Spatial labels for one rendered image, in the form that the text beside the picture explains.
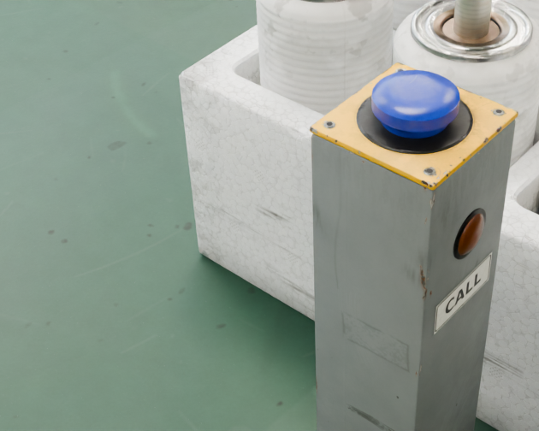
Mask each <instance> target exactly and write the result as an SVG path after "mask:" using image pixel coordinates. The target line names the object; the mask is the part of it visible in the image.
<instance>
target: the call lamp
mask: <svg viewBox="0 0 539 431"><path fill-rule="evenodd" d="M483 230H484V217H483V214H477V215H475V216H473V217H472V218H471V220H470V221H469V222H468V224H467V225H466V227H465V229H464V231H463V233H462V235H461V237H460V240H459V247H458V251H459V254H460V255H461V256H463V255H465V254H467V253H469V252H471V251H472V250H473V249H474V248H475V246H476V245H477V243H478V241H479V240H480V238H481V236H482V234H483Z"/></svg>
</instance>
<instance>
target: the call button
mask: <svg viewBox="0 0 539 431"><path fill-rule="evenodd" d="M459 100H460V95H459V90H458V88H457V86H456V85H455V84H454V83H453V82H452V81H450V80H448V79H447V78H445V77H443V76H441V75H439V74H435V73H432V72H429V71H424V70H405V71H400V72H397V73H394V74H390V75H388V76H386V77H384V78H383V79H381V80H379V81H378V82H377V83H376V84H375V86H374V88H373V90H372V97H371V108H372V111H373V113H374V115H375V117H376V118H377V119H378V120H379V121H380V122H381V124H382V125H383V126H384V127H385V128H386V129H387V130H388V131H389V132H391V133H393V134H396V135H398V136H401V137H405V138H410V139H421V138H428V137H431V136H434V135H436V134H438V133H440V132H441V131H443V130H444V129H445V128H446V127H447V125H448V124H449V123H451V122H452V121H453V120H454V119H455V118H456V116H457V114H458V113H459Z"/></svg>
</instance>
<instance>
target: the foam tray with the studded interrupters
mask: <svg viewBox="0 0 539 431"><path fill-rule="evenodd" d="M179 81H180V89H181V102H182V110H183V117H184V125H185V133H186V140H187V154H188V161H189V169H190V177H191V184H192V199H193V206H194V214H195V221H196V228H197V236H198V250H199V252H200V253H201V254H203V255H204V256H206V257H208V258H209V259H211V260H212V261H214V262H216V263H218V264H220V265H221V266H223V267H224V268H225V269H228V270H229V271H231V272H233V273H235V274H236V275H238V276H239V277H241V278H243V279H244V280H247V281H248V282H250V283H252V284H253V285H254V286H256V287H258V288H260V289H262V290H263V291H265V292H267V293H268V294H270V295H271V296H273V297H275V298H277V299H279V300H280V301H282V302H283V303H284V304H287V305H288V306H290V307H292V308H294V309H295V310H297V311H298V312H300V313H302V314H303V315H305V316H307V317H309V318H311V319H312V320H313V321H315V299H314V256H313V212H312V168H311V136H312V133H311V132H310V126H311V125H313V124H314V123H316V122H317V121H319V120H320V119H321V118H323V117H324V115H322V114H319V113H317V112H316V111H314V110H312V109H308V108H306V107H305V106H303V105H301V104H299V103H295V102H294V101H292V100H290V99H288V98H286V97H283V96H281V95H279V94H277V93H275V92H272V91H270V90H268V89H266V88H264V87H262V86H261V82H260V64H259V49H258V25H256V26H254V27H253V28H251V29H249V30H248V31H246V32H244V33H242V34H241V35H240V36H239V37H237V38H235V39H233V40H232V41H230V42H229V43H227V44H225V45H224V46H223V47H221V48H220V49H218V50H216V51H214V52H213V53H211V54H209V55H208V56H207V57H205V58H203V59H202V60H200V61H199V62H197V63H195V64H193V65H192V66H191V67H190V68H187V69H186V70H184V71H183V72H182V73H181V74H180V75H179ZM476 417H477V418H479V419H480V420H482V421H484V422H486V423H487V424H488V425H490V426H492V427H493V428H496V429H498V430H499V431H539V106H538V113H537V118H536V128H535V134H534V141H533V146H532V147H531V148H530V149H529V150H528V151H527V152H526V153H525V154H524V155H523V156H521V157H520V158H519V159H518V160H517V161H516V162H515V163H514V164H513V165H512V166H511V167H510V168H509V175H508V181H507V188H506V199H505V206H504V212H503V219H502V225H501V231H500V243H499V250H498V257H497V263H496V270H495V281H494V288H493V294H492V301H491V307H490V313H489V325H488V332H487V339H486V345H485V352H484V358H483V370H482V376H481V383H480V389H479V395H478V402H477V413H476Z"/></svg>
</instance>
